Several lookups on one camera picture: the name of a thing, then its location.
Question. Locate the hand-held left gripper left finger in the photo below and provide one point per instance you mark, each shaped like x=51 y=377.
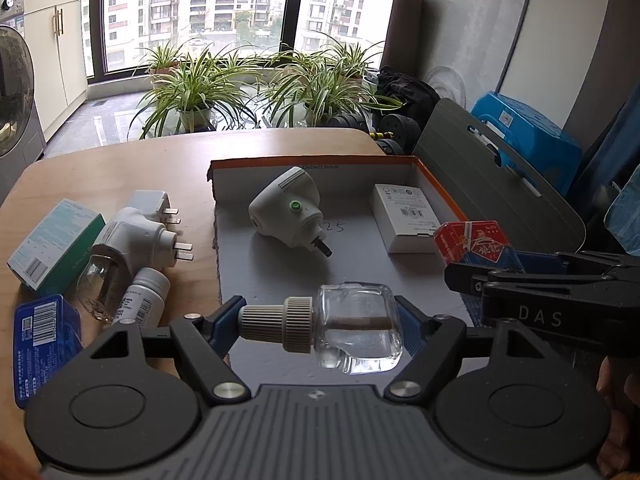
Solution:
x=227 y=317

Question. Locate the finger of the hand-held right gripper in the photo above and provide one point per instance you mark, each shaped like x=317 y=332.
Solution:
x=535 y=261
x=540 y=315

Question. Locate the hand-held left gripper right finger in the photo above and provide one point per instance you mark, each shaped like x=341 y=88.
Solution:
x=407 y=320

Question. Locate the clear bottle with white cap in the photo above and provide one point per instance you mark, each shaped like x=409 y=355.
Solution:
x=350 y=325

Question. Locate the red blue playing card box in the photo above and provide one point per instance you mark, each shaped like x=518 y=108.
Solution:
x=470 y=240

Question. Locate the orange rimmed cardboard box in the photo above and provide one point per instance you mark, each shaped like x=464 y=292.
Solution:
x=300 y=270

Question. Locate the white barcode box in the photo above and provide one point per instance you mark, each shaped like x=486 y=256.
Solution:
x=410 y=215

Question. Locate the white plug-in heater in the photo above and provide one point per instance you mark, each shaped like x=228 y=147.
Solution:
x=287 y=210

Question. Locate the white charger adapter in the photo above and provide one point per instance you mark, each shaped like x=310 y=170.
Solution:
x=147 y=202

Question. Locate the blue plastic case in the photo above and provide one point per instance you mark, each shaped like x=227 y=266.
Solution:
x=42 y=340

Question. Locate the green cardboard box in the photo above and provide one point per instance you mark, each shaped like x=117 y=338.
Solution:
x=55 y=242

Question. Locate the person's right hand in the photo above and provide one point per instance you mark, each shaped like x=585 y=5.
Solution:
x=620 y=410

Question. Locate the small white pill bottle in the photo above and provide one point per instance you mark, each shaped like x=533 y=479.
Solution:
x=140 y=297

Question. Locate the grey board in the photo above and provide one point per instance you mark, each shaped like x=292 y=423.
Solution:
x=480 y=170

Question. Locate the white heater with brown bottle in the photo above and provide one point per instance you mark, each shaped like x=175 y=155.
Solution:
x=140 y=235

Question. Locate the blue plastic stool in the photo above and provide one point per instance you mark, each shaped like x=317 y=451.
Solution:
x=520 y=130

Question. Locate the black dumbbell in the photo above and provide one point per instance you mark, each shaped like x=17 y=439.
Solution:
x=347 y=121
x=400 y=127

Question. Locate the white fan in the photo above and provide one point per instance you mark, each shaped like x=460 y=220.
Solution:
x=445 y=82

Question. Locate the black bag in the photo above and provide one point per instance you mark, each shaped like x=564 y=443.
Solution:
x=405 y=92

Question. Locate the brown rolled mat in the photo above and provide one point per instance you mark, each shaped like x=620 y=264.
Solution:
x=402 y=25

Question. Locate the grey washing machine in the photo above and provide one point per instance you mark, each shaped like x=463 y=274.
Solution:
x=12 y=95

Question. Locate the dark framed window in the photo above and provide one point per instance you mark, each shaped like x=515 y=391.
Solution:
x=225 y=0

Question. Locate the white cabinet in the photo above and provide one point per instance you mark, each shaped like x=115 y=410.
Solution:
x=55 y=45

